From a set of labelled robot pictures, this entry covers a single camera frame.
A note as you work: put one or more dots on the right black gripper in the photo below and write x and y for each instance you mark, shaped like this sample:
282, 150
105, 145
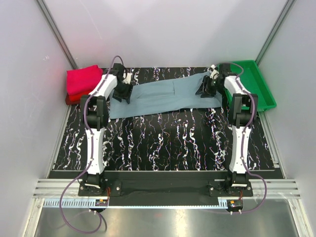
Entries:
208, 93

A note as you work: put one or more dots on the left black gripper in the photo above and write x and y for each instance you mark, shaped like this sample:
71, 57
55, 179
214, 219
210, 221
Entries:
127, 95

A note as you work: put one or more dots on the grey blue t shirt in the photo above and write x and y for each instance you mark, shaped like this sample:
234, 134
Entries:
164, 96

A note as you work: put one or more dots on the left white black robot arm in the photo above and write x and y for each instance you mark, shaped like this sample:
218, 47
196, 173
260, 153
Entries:
95, 116

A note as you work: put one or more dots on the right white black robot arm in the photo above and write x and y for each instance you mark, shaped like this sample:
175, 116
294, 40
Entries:
241, 115

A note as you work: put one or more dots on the folded pink t shirt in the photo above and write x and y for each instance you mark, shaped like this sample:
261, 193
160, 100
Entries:
81, 80

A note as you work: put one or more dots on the green plastic tray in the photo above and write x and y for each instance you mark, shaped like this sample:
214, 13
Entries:
241, 76

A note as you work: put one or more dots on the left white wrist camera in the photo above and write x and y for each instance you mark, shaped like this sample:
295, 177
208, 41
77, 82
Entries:
127, 79

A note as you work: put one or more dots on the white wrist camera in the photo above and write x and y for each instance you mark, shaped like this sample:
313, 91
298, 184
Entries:
214, 73
127, 79

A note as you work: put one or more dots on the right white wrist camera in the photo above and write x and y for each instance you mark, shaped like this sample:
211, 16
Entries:
214, 73

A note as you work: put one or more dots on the black mounting base plate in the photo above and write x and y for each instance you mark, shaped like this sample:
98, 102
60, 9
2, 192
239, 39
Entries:
117, 188

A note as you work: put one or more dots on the aluminium frame rail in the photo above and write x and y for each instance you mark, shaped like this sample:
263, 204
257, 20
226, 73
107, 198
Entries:
271, 188

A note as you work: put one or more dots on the white slotted cable duct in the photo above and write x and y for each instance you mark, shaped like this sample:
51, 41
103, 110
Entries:
114, 203

